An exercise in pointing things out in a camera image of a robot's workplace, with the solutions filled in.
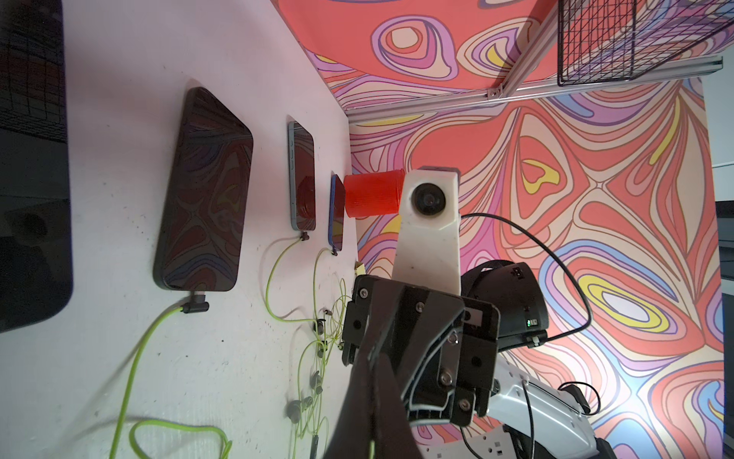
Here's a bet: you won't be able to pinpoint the green earphones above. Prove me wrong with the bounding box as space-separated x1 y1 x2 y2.
263 231 315 324
289 248 352 458
107 293 233 458

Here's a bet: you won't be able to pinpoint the black wire basket back wall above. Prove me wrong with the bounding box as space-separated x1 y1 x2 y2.
557 0 733 86

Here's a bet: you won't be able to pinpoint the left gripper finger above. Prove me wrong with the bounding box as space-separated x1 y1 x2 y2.
324 342 422 459

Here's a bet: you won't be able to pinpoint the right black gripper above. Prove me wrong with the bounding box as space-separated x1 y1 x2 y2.
341 275 500 426

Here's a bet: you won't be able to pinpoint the black smartphone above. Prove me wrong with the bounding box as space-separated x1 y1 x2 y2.
1 1 74 332
153 87 254 292
328 174 346 256
288 120 317 231

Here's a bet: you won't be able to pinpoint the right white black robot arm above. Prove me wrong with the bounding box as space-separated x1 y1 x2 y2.
326 260 615 458

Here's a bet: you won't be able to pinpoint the red plastic cup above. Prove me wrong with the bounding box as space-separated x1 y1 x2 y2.
344 169 405 218

